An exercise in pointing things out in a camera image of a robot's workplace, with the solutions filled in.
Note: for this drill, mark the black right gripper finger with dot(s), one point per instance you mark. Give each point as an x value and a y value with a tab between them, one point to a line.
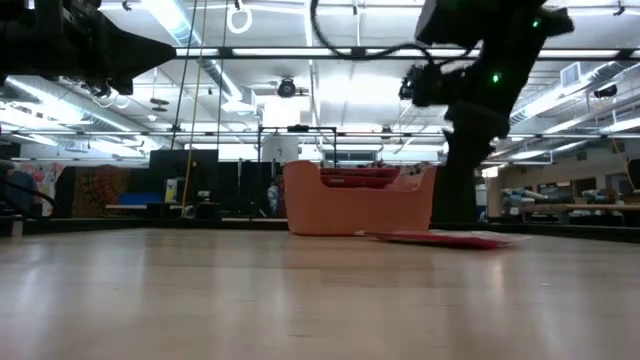
460	195
436	200

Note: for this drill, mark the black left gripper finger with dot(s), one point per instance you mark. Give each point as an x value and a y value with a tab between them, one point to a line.
140	50

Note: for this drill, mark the red popcorn bag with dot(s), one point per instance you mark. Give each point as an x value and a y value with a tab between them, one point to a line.
450	240
355	182
360	171

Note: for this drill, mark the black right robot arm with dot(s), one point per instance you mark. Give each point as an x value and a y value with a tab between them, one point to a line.
500	20

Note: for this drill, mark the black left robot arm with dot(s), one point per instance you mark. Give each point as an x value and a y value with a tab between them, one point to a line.
15	30

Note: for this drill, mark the orange plastic basket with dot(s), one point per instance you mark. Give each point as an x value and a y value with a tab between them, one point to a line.
350	210

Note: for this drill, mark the wooden workbench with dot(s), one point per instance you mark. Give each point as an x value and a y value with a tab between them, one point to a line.
575	207

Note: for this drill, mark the brown patterned board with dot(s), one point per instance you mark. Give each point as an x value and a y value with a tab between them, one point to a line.
100	190

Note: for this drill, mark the blue storage bin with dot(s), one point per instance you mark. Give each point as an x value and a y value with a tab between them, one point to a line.
140	198

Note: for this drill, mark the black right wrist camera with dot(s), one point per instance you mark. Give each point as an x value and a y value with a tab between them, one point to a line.
422	85

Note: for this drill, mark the black overhead camera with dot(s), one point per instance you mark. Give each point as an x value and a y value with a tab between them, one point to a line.
287	88

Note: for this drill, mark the black metal stand frame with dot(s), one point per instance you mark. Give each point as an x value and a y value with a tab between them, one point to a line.
297	129

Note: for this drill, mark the black aluminium table frame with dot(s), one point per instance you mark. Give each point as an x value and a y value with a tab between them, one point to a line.
150	224

